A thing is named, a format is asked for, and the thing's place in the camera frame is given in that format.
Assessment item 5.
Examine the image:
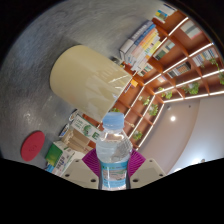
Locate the clear blue-capped water bottle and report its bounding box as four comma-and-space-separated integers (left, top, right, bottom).
95, 111, 134, 192

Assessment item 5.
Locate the wooden shelf unit with books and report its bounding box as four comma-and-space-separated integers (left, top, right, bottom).
109, 3, 224, 151

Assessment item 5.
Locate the cream cup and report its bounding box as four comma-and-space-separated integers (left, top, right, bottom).
49, 44, 133, 123

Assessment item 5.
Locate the flat round red coaster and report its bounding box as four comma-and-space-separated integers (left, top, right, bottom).
20, 130, 46, 162

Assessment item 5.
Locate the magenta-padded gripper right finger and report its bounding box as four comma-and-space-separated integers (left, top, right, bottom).
128, 148, 167, 190

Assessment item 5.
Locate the green and white tissue box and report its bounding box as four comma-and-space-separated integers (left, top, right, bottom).
44, 140, 86, 178

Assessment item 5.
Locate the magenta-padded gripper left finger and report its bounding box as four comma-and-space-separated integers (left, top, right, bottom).
61, 148, 102, 190

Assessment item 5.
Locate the tall green and white carton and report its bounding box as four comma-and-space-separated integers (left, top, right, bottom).
69, 114, 103, 141

